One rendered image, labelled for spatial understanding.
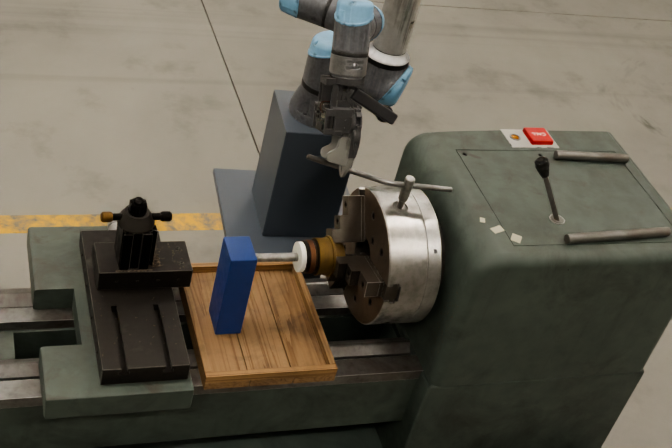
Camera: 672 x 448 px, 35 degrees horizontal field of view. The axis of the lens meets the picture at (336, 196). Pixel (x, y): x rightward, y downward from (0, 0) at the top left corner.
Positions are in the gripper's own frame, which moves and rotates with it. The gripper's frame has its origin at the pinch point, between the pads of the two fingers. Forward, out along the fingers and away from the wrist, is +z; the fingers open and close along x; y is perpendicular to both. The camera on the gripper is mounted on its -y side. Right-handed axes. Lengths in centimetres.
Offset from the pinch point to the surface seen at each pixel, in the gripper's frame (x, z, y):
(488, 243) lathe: 10.4, 12.8, -30.4
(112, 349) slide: -2, 39, 46
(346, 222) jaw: -11.6, 15.3, -6.5
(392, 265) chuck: 4.3, 19.7, -11.5
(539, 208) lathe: 0.4, 8.3, -48.2
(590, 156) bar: -15, 0, -71
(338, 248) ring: -9.3, 20.7, -4.3
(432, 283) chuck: 4.7, 24.0, -21.4
